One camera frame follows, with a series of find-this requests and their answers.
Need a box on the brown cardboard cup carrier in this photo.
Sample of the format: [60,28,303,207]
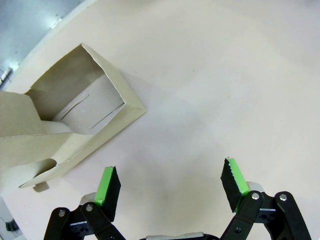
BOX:
[0,43,148,193]

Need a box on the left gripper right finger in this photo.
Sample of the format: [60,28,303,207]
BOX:
[219,157,313,240]

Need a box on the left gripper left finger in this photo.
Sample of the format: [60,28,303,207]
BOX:
[43,165,126,240]

